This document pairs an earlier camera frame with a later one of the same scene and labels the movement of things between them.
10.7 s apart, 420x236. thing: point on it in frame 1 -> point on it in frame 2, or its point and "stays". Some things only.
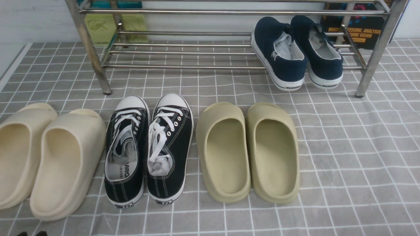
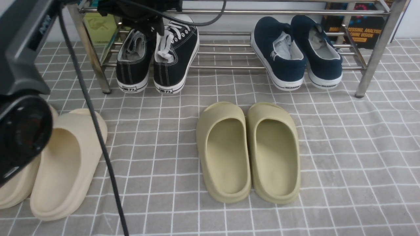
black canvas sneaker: (170, 135) -> (175, 52)
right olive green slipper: (273, 153) stays
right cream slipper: (70, 145) stays
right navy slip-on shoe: (325, 61) stays
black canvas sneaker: (127, 140) -> (135, 58)
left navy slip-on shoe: (282, 59) stays
